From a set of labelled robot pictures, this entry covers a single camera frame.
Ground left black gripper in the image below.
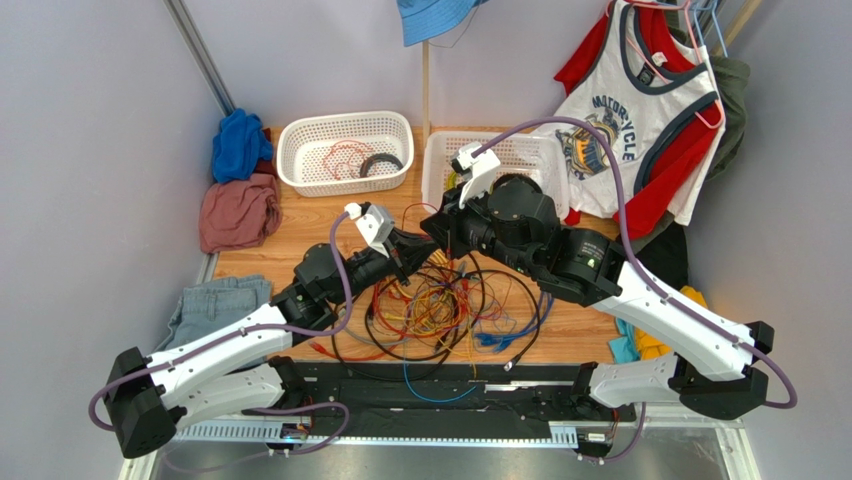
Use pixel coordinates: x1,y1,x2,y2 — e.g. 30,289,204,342
328,227,437,307

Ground thin red wire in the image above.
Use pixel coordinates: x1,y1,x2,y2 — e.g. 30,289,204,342
322,139,374,182

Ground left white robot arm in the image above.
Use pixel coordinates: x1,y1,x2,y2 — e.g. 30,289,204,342
89,214,438,459

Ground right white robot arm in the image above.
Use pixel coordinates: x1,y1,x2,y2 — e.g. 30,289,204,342
421,143,779,420

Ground right white plastic basket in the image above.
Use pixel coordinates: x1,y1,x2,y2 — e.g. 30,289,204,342
421,130,570,219

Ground white plastic basket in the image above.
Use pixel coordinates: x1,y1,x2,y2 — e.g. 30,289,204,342
421,130,570,219
275,110,414,197

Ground left white plastic basket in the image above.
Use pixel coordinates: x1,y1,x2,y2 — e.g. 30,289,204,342
275,110,414,197

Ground pink cloth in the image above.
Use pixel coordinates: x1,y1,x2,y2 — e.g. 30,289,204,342
198,173,282,254

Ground red shirt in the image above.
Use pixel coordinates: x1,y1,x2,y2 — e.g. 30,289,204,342
553,6,727,241

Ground blue cloth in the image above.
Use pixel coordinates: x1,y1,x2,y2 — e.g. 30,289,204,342
212,108,273,184

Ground black cloth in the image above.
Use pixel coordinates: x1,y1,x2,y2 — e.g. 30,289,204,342
631,223,689,290

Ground light blue jeans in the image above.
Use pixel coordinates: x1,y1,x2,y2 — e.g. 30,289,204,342
155,275,272,352

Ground blue bucket hat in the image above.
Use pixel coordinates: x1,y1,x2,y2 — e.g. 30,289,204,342
396,0,488,47

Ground yellow cloth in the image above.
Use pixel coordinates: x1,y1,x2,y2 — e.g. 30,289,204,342
634,286,708,360

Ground dark green garment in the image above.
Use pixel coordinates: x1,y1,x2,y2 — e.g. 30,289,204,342
665,26,752,182

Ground thick black cable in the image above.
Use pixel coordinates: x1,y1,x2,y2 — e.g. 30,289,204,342
329,249,542,382

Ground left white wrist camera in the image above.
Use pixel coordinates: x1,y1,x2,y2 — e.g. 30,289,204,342
344,202,395,258

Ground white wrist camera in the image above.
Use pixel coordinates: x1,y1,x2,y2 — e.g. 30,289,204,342
450,142,501,209
344,202,395,258

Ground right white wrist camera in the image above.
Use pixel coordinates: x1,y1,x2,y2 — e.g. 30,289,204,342
450,142,501,209

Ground yellow cable bundle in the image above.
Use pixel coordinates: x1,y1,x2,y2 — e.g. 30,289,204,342
382,249,477,377

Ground thin blue wire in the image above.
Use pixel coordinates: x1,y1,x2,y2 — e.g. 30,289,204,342
401,339,479,405

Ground black coiled cable left basket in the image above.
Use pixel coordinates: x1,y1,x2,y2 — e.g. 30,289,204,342
359,152,405,180

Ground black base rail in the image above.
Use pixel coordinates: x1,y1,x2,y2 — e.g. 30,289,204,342
142,361,743,461

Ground aluminium frame post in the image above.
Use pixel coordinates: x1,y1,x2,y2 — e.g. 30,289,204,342
163,0,235,116

